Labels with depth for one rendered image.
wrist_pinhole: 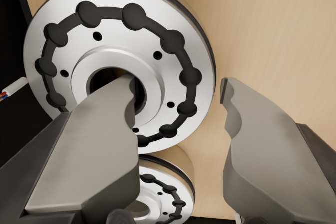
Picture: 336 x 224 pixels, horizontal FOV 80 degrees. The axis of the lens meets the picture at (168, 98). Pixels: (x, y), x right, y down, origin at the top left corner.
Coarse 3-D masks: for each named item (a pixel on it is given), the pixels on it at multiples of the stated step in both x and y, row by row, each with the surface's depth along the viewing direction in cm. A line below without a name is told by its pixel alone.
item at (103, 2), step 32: (64, 0) 9; (96, 0) 8; (128, 0) 8; (160, 0) 8; (32, 32) 9; (64, 32) 10; (96, 32) 10; (128, 32) 9; (160, 32) 9; (192, 32) 9; (32, 64) 10; (64, 64) 10; (160, 64) 10; (192, 64) 10; (64, 96) 11; (192, 96) 11; (160, 128) 13; (192, 128) 12
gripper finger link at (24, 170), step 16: (64, 112) 8; (48, 128) 7; (32, 144) 6; (48, 144) 6; (16, 160) 6; (32, 160) 6; (0, 176) 5; (16, 176) 5; (32, 176) 5; (0, 192) 5; (16, 192) 5; (0, 208) 5; (16, 208) 5
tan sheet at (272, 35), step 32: (32, 0) 12; (192, 0) 11; (224, 0) 11; (256, 0) 11; (288, 0) 11; (320, 0) 11; (224, 32) 12; (256, 32) 12; (288, 32) 12; (320, 32) 12; (224, 64) 13; (256, 64) 13; (288, 64) 13; (320, 64) 13; (288, 96) 14; (320, 96) 14; (224, 128) 16; (320, 128) 15; (192, 160) 18; (224, 160) 18
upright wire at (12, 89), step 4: (20, 80) 11; (24, 80) 11; (12, 84) 10; (16, 84) 11; (20, 84) 11; (24, 84) 11; (8, 88) 10; (12, 88) 10; (16, 88) 11; (4, 92) 10; (8, 92) 10; (12, 92) 10; (0, 96) 10; (4, 96) 10; (0, 100) 10
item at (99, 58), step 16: (96, 48) 10; (112, 48) 9; (128, 48) 9; (80, 64) 10; (96, 64) 10; (112, 64) 9; (128, 64) 9; (144, 64) 9; (80, 80) 10; (144, 80) 10; (160, 80) 10; (80, 96) 11; (160, 96) 10; (144, 112) 11
